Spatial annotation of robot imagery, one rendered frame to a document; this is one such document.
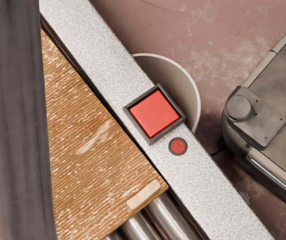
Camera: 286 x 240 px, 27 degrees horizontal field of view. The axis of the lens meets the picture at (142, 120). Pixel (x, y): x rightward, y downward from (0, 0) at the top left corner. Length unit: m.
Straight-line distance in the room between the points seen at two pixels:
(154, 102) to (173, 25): 1.12
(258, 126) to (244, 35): 0.51
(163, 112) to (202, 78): 1.04
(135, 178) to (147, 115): 0.11
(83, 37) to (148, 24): 1.05
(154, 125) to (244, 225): 0.21
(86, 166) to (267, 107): 0.85
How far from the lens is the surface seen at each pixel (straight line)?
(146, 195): 0.90
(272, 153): 1.70
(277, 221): 1.91
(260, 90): 1.76
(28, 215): 0.50
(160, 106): 0.98
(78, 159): 0.95
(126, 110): 0.97
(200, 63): 2.03
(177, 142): 0.97
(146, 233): 0.94
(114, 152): 0.95
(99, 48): 1.04
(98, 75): 1.02
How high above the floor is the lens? 1.85
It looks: 71 degrees down
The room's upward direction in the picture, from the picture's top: 3 degrees counter-clockwise
